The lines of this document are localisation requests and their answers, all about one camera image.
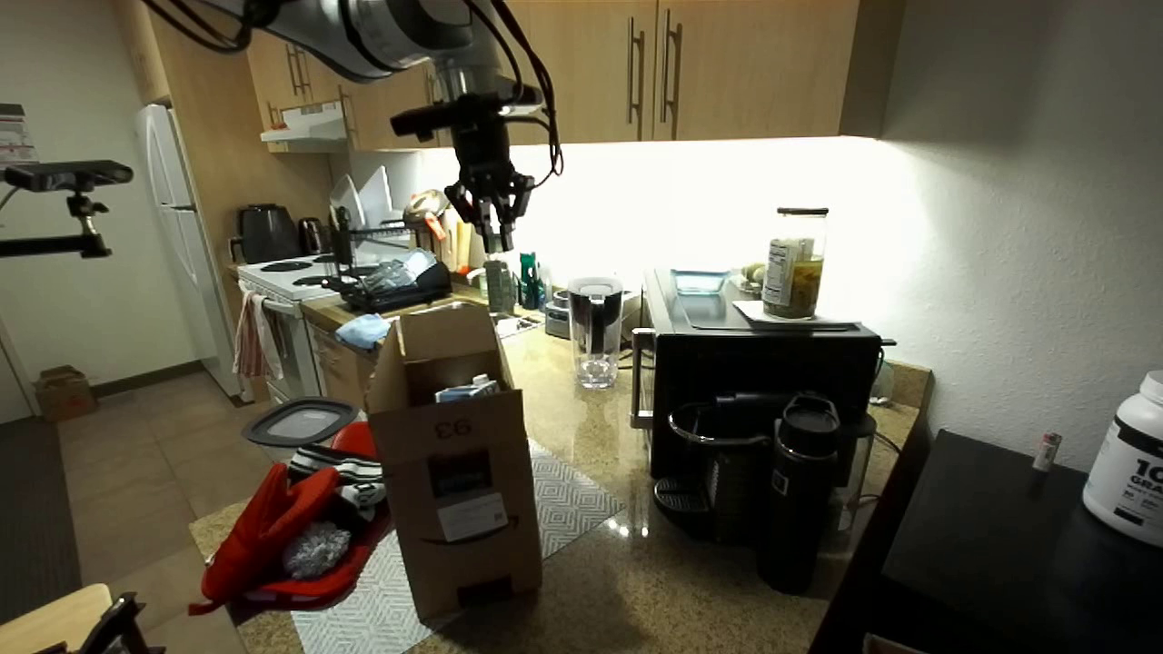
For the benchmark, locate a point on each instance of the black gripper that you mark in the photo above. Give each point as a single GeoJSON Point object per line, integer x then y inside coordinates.
{"type": "Point", "coordinates": [488, 188]}

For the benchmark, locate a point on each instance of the clear bottle green cap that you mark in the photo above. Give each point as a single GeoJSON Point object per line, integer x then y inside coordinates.
{"type": "Point", "coordinates": [500, 286]}

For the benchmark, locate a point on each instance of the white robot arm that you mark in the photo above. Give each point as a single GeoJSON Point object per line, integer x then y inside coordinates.
{"type": "Point", "coordinates": [485, 66]}

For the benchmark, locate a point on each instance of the tall cardboard box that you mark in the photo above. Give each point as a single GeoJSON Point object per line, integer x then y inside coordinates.
{"type": "Point", "coordinates": [455, 469]}

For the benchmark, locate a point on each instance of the small cardboard box floor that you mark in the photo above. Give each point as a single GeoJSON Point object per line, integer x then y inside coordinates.
{"type": "Point", "coordinates": [65, 394]}

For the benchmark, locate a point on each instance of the small white bottle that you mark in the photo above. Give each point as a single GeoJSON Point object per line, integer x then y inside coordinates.
{"type": "Point", "coordinates": [1047, 453]}

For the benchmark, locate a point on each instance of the black bag on stove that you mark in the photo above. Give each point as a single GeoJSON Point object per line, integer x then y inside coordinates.
{"type": "Point", "coordinates": [398, 282]}

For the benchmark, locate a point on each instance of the water filter pitcher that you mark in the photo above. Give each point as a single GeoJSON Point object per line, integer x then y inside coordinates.
{"type": "Point", "coordinates": [598, 328]}

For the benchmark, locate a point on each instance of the blue cloth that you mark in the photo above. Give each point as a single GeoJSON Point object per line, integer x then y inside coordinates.
{"type": "Point", "coordinates": [366, 332]}

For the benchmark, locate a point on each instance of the wooden upper cabinets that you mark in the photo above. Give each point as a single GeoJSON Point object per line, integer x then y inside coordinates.
{"type": "Point", "coordinates": [678, 72]}

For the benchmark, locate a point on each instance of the white blue carton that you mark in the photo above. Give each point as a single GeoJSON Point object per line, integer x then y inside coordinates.
{"type": "Point", "coordinates": [468, 390]}

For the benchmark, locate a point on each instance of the white range hood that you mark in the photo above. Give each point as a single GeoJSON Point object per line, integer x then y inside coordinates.
{"type": "Point", "coordinates": [308, 126]}

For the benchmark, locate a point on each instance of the white stove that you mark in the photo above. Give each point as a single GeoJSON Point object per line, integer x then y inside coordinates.
{"type": "Point", "coordinates": [303, 309]}

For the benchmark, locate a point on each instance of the black kettle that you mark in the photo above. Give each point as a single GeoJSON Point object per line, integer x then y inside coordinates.
{"type": "Point", "coordinates": [262, 233]}

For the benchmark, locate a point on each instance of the hanging dish towel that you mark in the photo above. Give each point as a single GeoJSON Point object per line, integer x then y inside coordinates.
{"type": "Point", "coordinates": [255, 354]}

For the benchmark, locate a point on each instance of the glass jar with lid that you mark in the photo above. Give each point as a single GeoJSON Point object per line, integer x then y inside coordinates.
{"type": "Point", "coordinates": [795, 263]}

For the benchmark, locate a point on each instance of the grey lidded container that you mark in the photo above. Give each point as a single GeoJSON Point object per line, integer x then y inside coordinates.
{"type": "Point", "coordinates": [301, 424]}

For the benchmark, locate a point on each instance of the white refrigerator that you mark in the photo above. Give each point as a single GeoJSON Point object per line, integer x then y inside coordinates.
{"type": "Point", "coordinates": [186, 245]}

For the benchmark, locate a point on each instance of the black microwave oven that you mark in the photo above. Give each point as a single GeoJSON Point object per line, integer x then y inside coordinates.
{"type": "Point", "coordinates": [713, 342]}

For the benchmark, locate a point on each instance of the black coffee maker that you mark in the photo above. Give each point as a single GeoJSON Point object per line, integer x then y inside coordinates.
{"type": "Point", "coordinates": [709, 463]}

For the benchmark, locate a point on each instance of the red fabric bag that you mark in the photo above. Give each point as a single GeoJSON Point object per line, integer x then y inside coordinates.
{"type": "Point", "coordinates": [301, 543]}

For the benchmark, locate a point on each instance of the black travel tumbler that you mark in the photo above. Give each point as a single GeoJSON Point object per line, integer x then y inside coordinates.
{"type": "Point", "coordinates": [805, 456]}

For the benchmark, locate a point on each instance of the patterned grey mat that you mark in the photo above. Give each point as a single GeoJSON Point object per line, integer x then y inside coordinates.
{"type": "Point", "coordinates": [380, 612]}

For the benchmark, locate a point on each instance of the black side cabinet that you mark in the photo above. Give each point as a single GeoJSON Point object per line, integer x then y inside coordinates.
{"type": "Point", "coordinates": [979, 555]}

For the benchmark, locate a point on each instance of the white supplement tub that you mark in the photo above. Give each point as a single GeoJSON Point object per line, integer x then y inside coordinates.
{"type": "Point", "coordinates": [1125, 485]}

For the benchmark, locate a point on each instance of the black tripod camera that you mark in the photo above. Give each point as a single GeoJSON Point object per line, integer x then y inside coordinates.
{"type": "Point", "coordinates": [78, 184]}

